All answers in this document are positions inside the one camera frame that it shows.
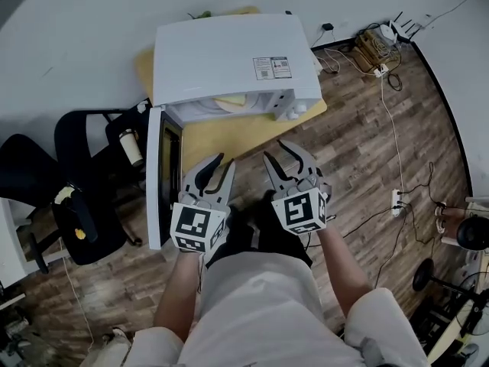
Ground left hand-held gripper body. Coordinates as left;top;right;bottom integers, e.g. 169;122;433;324
170;189;231;255

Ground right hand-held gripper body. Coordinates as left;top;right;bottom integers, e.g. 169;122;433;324
270;170;332;236

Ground yellow food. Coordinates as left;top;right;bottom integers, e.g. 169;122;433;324
213;94;248;109

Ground white microwave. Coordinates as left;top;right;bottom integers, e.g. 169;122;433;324
146;11;322;251

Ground person's left forearm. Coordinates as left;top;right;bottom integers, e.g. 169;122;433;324
154;248;204;342

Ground person's right forearm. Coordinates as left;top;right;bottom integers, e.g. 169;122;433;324
305;226;374;317

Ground person's black shorts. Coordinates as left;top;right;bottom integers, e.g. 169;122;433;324
205;192;313;270

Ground white tumbler with dark lid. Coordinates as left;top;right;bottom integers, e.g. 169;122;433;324
118;128;145;168

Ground white plate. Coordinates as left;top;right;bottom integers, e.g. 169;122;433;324
201;92;268;115

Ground person's white shirt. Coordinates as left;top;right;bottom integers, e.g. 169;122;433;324
79;250;429;367

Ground black office chair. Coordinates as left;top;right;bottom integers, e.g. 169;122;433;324
0;133;129;275
53;107;151;246

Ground cardboard box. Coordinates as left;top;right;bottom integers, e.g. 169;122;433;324
354;28;400;73

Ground black fan stand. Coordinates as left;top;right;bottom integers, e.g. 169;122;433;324
411;257;489;320

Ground white router with black antennas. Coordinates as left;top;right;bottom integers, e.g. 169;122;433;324
381;11;423;44

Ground long white cable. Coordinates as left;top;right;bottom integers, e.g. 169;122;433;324
380;74;406;193

